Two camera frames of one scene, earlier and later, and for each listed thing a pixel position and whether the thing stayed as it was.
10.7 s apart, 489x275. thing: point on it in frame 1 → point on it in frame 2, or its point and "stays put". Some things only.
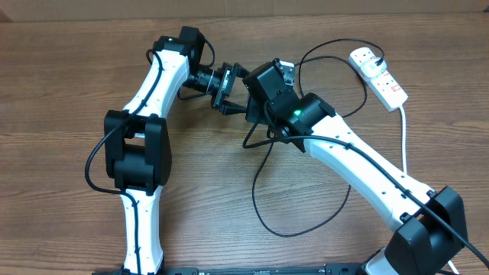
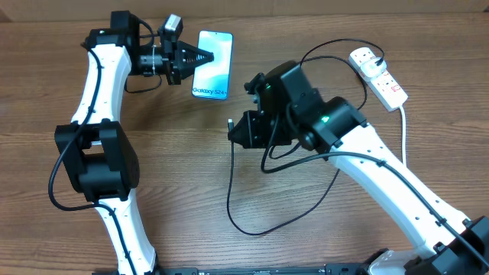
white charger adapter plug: (374, 66) stays put
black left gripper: (225, 87) → (181, 52)
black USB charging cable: (305, 94) → (322, 192)
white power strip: (383, 85) stays put
